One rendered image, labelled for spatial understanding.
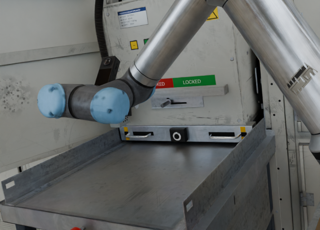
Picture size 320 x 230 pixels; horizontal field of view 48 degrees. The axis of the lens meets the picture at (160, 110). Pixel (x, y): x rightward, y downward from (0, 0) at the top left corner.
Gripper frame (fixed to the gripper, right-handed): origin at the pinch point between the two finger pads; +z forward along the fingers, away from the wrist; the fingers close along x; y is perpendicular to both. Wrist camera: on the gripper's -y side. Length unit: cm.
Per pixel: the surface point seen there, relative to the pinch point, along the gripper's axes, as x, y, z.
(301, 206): 37, 45, 46
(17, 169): -111, 36, 42
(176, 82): 1.2, -2.6, 24.1
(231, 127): 19.2, 14.3, 27.1
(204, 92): 12.7, 1.8, 21.1
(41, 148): -48, 18, 5
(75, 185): -17.0, 26.9, -10.7
